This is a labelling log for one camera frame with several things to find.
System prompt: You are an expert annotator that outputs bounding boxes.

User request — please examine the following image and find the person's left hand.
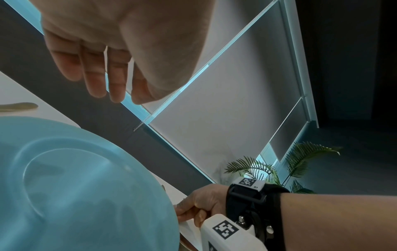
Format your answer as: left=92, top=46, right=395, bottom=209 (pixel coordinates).
left=29, top=0, right=216, bottom=105

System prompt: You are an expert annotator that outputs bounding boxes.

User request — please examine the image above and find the person's right hand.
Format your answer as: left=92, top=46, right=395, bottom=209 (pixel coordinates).
left=173, top=184, right=230, bottom=228

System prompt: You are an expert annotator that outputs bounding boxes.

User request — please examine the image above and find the gold fork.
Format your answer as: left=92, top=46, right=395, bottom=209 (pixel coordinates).
left=0, top=102, right=38, bottom=112

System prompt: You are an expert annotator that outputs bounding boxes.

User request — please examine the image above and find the light blue plate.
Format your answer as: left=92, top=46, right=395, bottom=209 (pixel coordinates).
left=0, top=116, right=181, bottom=251

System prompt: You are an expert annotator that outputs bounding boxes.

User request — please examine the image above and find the person's right forearm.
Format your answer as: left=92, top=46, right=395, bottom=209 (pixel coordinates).
left=280, top=192, right=397, bottom=251

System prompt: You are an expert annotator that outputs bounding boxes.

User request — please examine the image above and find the black right marker wristband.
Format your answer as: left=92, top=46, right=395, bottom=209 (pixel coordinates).
left=225, top=177, right=291, bottom=251

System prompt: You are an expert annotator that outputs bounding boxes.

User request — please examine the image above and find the white roller blind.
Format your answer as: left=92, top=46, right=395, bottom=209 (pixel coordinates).
left=141, top=0, right=277, bottom=116
left=148, top=0, right=306, bottom=183

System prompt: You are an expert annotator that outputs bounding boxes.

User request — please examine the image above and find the green palm plant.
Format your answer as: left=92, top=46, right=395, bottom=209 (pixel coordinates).
left=224, top=141, right=342, bottom=194

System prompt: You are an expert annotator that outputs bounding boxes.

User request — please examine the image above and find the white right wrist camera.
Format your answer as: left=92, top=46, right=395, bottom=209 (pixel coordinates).
left=200, top=213, right=268, bottom=251

